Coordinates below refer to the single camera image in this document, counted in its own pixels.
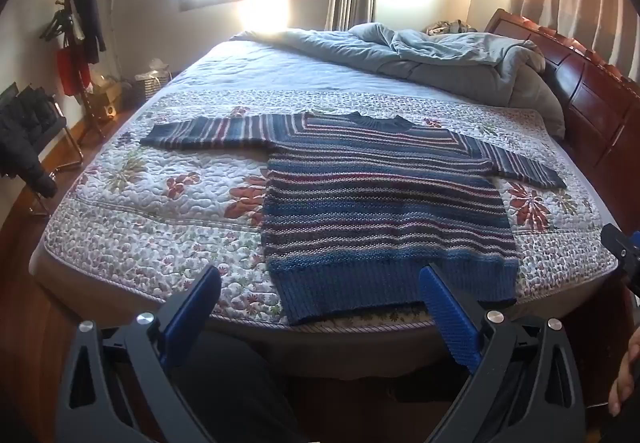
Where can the patterned crumpled cloth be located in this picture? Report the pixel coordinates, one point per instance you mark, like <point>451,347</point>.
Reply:
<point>447,27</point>

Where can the person's right hand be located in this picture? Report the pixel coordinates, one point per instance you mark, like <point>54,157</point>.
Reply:
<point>627,378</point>

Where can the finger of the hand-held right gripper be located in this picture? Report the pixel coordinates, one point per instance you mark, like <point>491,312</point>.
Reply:
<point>625,253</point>

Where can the red-brown wooden headboard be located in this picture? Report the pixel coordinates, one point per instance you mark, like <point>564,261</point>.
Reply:
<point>590,93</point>

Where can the bed with floral quilt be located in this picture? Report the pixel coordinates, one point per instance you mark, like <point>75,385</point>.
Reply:
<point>150,203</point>

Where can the black hanging garment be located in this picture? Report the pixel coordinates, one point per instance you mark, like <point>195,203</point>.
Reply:
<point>89,18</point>

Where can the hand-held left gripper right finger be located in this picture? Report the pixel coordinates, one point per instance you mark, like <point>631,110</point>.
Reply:
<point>447,313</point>

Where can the blue striped knit sweater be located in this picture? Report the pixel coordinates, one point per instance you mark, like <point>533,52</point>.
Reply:
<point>380,203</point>

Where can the grey-blue comforter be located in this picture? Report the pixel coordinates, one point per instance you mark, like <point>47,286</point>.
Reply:
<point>425,58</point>

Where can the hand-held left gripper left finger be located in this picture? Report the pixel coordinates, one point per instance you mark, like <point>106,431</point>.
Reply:
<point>186,323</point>

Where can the black jacket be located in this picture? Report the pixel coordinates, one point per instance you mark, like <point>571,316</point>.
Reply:
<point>20,143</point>

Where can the woven basket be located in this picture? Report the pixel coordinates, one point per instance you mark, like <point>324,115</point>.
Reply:
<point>152,83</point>

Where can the red hanging bag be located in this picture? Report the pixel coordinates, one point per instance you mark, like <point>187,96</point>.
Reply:
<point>70,70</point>

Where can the metal frame chair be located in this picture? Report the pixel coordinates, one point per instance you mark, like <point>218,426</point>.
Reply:
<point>70,143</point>

